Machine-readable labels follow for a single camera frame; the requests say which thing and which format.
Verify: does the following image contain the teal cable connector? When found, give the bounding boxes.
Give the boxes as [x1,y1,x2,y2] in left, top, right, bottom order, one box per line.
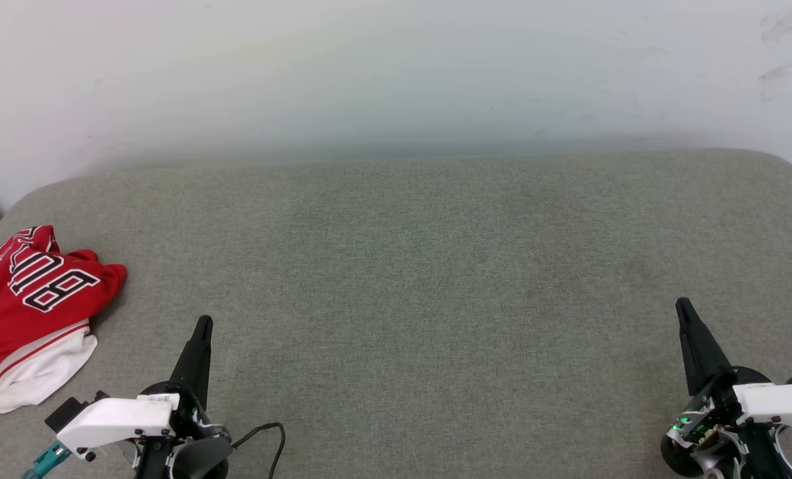
[23,442,72,479]

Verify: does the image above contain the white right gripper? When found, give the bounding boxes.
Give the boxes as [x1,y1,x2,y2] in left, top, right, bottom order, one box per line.
[675,297,792,434]

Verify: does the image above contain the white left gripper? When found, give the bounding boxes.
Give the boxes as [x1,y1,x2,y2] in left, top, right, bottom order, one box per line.
[56,315,214,461]

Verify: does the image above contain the red white Bulls jersey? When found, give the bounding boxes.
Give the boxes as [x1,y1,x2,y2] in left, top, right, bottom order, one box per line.
[0,225,128,416]

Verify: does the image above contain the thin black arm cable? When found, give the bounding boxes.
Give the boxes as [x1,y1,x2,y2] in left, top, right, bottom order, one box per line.
[232,422,288,479]

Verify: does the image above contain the grey fabric sofa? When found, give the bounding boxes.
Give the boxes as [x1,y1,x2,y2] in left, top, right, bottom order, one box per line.
[0,148,792,479]

